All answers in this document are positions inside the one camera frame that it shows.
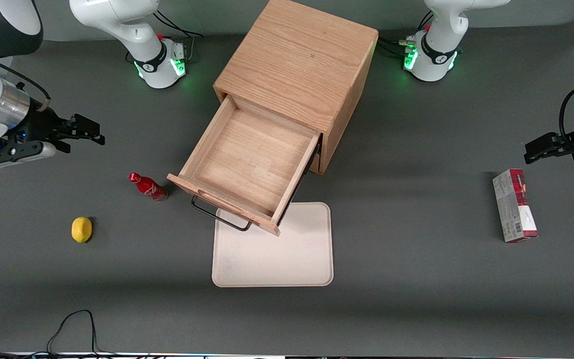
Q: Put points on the oak wooden cabinet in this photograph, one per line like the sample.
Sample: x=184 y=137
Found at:
x=297 y=55

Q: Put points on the red cola bottle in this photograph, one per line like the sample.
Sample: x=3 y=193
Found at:
x=148 y=188

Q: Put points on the grey and red carton box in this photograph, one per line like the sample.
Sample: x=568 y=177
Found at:
x=513 y=209

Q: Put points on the beige plastic tray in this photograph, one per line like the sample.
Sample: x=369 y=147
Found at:
x=287 y=254

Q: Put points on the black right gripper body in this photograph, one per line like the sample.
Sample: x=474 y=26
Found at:
x=42 y=124

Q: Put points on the yellow lemon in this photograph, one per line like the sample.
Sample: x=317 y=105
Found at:
x=81 y=230

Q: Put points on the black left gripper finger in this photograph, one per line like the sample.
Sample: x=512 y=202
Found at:
x=546 y=143
x=553 y=153

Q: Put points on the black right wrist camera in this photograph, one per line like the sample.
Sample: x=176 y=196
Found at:
x=15 y=154

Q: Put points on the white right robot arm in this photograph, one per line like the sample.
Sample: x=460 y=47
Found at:
x=137 y=35

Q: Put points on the oak wooden drawer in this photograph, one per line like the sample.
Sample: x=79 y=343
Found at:
x=252 y=159
x=316 y=165

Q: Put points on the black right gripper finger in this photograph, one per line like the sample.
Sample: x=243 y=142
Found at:
x=86 y=125
x=87 y=139

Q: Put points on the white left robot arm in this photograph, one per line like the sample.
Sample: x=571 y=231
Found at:
x=436 y=55

